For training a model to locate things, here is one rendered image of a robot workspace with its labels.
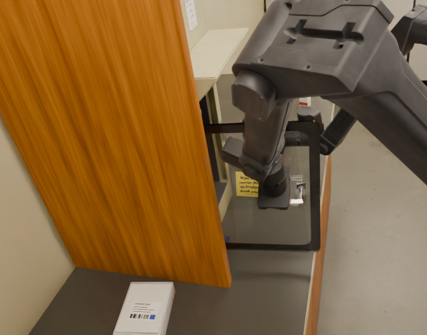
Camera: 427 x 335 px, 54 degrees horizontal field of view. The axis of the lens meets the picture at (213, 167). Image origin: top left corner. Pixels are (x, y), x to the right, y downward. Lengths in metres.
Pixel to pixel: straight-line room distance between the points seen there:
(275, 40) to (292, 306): 0.84
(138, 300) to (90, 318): 0.15
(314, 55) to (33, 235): 1.03
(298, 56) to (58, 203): 0.93
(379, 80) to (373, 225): 2.37
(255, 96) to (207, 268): 0.79
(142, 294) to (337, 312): 1.32
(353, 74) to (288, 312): 0.84
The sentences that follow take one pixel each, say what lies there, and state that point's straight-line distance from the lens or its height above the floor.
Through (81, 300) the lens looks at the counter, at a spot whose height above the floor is 0.94.
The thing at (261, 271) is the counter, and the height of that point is 0.94.
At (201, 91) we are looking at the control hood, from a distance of 0.90.
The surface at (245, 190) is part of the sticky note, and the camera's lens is 1.04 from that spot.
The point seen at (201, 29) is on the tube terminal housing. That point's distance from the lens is 1.15.
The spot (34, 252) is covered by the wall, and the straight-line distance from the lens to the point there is 1.28.
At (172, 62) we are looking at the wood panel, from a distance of 0.80.
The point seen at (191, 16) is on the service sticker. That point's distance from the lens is 1.09.
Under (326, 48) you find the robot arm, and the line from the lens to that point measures 0.35.
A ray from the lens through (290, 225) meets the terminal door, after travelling 1.10.
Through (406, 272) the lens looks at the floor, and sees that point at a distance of 2.49.
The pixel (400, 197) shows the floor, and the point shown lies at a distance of 2.94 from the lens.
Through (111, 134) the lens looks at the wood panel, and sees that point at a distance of 0.95.
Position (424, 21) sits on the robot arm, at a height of 1.53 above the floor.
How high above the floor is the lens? 1.84
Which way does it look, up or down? 34 degrees down
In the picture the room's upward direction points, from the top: 10 degrees counter-clockwise
